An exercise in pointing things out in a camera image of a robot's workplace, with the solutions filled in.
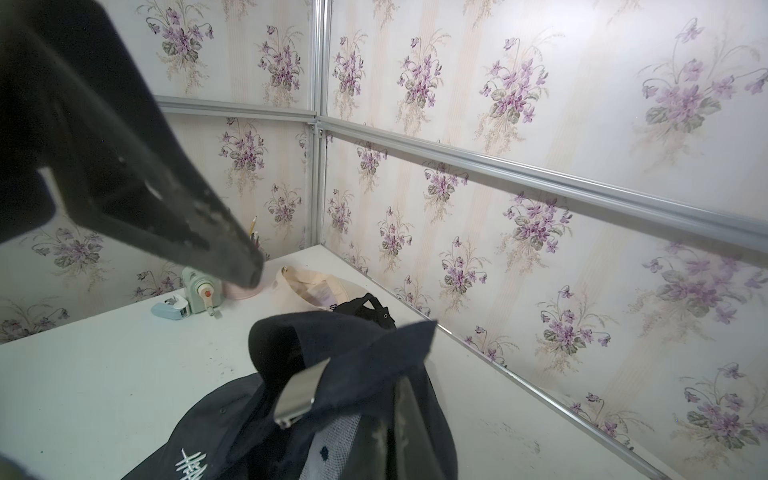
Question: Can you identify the dark grey baseball cap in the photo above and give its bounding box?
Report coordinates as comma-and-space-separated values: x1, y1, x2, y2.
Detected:
125, 373, 263, 479

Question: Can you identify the pink pen cup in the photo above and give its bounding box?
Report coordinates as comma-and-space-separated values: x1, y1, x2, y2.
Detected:
223, 216, 265, 301

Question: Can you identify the green tape dispenser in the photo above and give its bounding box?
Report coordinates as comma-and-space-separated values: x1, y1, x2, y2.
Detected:
182, 266, 223, 316

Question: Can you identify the beige cap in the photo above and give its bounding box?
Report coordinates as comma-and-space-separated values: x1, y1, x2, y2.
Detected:
270, 267, 368, 314

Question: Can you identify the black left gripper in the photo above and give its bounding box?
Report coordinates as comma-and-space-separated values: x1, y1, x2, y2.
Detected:
1, 1, 258, 282

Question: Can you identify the small blue white object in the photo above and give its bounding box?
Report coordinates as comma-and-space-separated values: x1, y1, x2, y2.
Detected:
150, 295, 191, 321

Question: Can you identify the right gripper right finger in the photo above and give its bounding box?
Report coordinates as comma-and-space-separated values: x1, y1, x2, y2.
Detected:
392, 377, 445, 480

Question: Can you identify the black cap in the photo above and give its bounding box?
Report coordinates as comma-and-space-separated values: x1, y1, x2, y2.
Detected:
332, 293, 396, 330
220, 311, 458, 479

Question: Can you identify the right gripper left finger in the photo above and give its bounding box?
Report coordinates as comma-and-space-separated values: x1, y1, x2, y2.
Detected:
340, 416, 389, 480

